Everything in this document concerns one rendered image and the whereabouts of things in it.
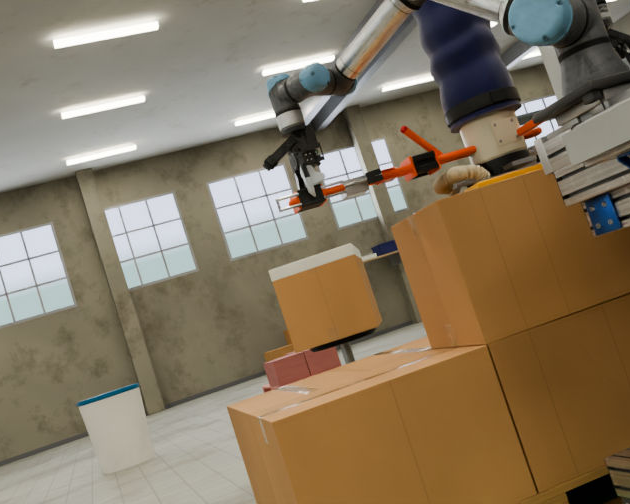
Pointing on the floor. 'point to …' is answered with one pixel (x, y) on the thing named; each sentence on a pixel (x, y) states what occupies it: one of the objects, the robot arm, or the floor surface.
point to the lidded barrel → (118, 428)
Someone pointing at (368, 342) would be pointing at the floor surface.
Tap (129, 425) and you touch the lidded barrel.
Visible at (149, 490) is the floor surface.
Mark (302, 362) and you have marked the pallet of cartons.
